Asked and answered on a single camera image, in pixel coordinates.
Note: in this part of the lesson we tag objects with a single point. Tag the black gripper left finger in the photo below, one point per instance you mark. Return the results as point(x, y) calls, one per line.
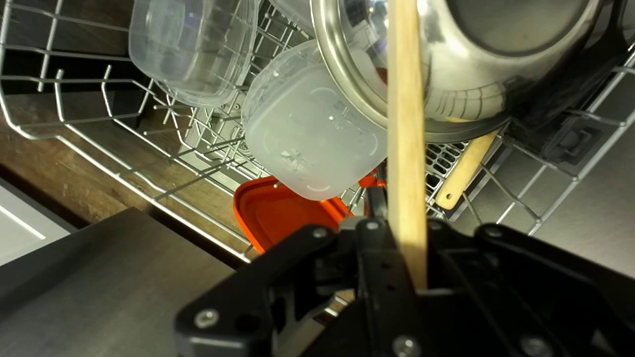
point(265, 289)

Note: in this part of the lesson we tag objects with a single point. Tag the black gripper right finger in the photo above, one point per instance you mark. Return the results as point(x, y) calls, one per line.
point(549, 297)

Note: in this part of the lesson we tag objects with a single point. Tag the wooden spoon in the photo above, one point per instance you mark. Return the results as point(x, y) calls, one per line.
point(406, 130)

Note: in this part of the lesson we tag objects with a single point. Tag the dishwasher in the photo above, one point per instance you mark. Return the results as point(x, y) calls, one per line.
point(597, 218)

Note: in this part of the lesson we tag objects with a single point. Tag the orange plastic lid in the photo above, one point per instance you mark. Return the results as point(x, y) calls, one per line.
point(285, 210)

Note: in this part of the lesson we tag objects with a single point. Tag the light wooden spatula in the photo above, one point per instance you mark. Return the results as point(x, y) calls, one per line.
point(468, 168)

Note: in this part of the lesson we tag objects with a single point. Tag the stainless steel refrigerator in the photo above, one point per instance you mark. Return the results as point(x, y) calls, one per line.
point(101, 289)

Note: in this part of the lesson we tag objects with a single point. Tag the frosted plastic container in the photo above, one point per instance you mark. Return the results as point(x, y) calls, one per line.
point(311, 130)

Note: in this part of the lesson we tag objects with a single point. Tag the black plastic rack fitting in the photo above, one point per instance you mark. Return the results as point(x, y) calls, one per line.
point(577, 99)

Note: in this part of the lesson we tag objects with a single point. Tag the steel bowl in rack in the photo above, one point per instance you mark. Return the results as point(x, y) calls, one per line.
point(503, 51)

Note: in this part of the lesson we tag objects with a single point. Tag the clear square plastic container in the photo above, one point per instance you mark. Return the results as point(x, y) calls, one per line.
point(192, 45)

